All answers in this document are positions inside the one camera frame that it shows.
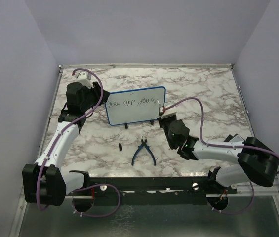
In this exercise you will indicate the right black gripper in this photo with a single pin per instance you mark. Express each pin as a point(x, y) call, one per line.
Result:
point(162, 120)

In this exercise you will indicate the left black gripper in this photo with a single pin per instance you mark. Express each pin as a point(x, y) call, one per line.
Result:
point(96, 90)

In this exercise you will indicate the blue framed whiteboard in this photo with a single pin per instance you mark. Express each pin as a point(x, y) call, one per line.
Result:
point(132, 106)

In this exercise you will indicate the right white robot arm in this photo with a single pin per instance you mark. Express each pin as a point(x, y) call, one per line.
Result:
point(250, 159)

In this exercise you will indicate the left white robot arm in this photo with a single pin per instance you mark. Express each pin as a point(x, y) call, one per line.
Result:
point(43, 181)

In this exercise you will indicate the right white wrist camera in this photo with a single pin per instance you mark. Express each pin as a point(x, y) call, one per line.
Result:
point(165, 112)

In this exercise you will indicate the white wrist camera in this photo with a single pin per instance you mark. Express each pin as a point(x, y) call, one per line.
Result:
point(165, 112)
point(84, 78)

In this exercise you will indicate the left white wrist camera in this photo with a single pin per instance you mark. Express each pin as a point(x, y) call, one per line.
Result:
point(84, 78)

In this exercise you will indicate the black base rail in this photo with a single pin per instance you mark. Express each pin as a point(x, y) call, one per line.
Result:
point(156, 190)

